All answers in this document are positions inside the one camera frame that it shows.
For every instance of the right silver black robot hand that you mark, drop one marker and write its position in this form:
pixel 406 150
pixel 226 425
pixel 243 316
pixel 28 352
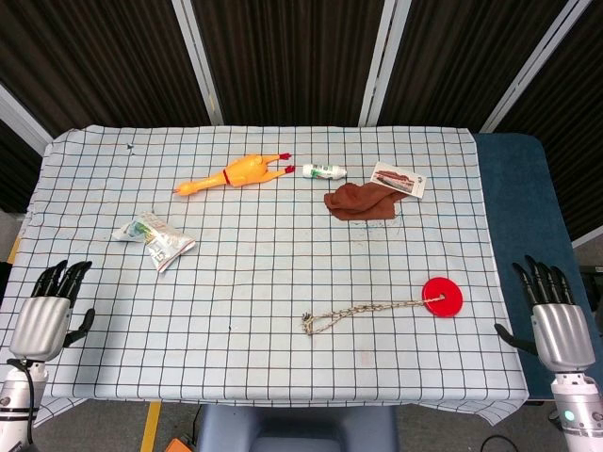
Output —
pixel 560 329

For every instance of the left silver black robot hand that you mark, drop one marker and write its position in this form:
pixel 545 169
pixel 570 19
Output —
pixel 40 325

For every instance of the red plastic disc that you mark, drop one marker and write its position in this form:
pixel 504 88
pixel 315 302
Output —
pixel 443 298

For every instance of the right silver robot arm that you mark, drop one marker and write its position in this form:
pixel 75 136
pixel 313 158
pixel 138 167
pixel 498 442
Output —
pixel 577 409

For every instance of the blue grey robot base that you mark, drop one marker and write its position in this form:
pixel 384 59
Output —
pixel 297 431

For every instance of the blue padded table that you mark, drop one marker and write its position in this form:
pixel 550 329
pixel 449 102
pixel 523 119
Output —
pixel 518 235

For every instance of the crumpled silver snack packet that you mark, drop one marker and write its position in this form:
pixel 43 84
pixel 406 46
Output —
pixel 155 237

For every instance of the orange box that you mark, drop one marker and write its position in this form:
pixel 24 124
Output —
pixel 178 445

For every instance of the printed picture card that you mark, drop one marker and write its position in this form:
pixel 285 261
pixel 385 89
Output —
pixel 398 181

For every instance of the white grid checked tablecloth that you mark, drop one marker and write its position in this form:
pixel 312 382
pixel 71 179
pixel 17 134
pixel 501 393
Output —
pixel 264 263

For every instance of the brown folded cloth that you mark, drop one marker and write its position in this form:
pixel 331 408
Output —
pixel 363 202

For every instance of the yellow rubber chicken toy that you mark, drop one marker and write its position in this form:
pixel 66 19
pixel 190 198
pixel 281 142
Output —
pixel 235 173

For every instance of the white green small bottle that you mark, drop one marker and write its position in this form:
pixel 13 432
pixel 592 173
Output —
pixel 324 171

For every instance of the black white folding screen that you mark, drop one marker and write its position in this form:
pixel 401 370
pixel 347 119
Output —
pixel 301 61

